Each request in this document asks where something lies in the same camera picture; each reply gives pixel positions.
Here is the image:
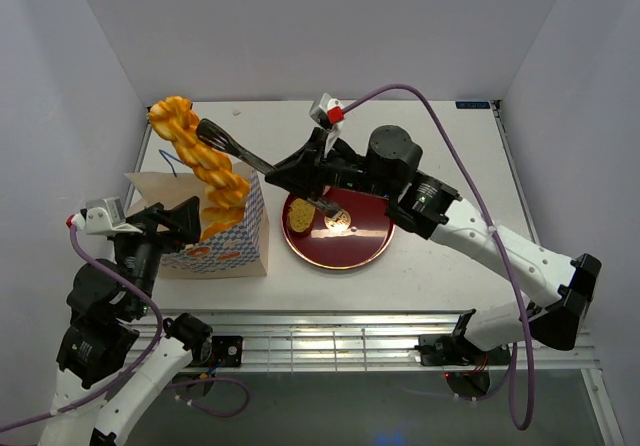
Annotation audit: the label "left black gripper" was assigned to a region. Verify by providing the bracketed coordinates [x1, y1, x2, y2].
[113, 193, 202, 314]

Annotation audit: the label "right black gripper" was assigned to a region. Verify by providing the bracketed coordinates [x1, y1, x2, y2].
[263, 128, 395, 202]

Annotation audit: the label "paper bag with blue checks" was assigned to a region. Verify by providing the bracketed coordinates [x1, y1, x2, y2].
[126, 162, 269, 279]

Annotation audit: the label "metal serving tongs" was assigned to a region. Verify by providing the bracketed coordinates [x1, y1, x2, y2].
[195, 118, 344, 220]

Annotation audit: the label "orange twisted bread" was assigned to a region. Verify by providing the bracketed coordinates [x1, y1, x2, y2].
[148, 96, 250, 209]

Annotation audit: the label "orange round bun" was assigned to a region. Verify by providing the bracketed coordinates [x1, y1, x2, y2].
[200, 207, 245, 242]

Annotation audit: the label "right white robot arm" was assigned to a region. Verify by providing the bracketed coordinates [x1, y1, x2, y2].
[265, 125, 602, 365]

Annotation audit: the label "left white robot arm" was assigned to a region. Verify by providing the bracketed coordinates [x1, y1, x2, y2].
[39, 196, 212, 445]

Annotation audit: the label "green speckled bread slice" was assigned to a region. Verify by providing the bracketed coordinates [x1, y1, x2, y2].
[287, 198, 316, 234]

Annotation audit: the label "dark red round plate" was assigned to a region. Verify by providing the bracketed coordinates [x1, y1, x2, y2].
[281, 188, 395, 270]

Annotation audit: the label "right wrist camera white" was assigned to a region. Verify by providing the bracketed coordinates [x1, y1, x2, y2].
[309, 93, 344, 157]

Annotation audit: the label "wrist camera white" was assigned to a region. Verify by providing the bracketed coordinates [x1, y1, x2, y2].
[309, 93, 344, 157]
[66, 197, 143, 237]

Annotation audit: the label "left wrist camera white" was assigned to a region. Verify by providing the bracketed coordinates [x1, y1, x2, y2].
[66, 197, 143, 237]

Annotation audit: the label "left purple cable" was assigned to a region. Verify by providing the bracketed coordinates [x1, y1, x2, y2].
[0, 225, 251, 435]

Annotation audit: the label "purple cable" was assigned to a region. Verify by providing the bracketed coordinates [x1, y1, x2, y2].
[342, 83, 536, 432]
[0, 225, 251, 435]

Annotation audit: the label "aluminium frame rail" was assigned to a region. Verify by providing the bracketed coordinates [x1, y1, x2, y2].
[62, 310, 601, 375]

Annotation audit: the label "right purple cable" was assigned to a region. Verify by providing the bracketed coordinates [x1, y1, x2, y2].
[342, 83, 536, 432]

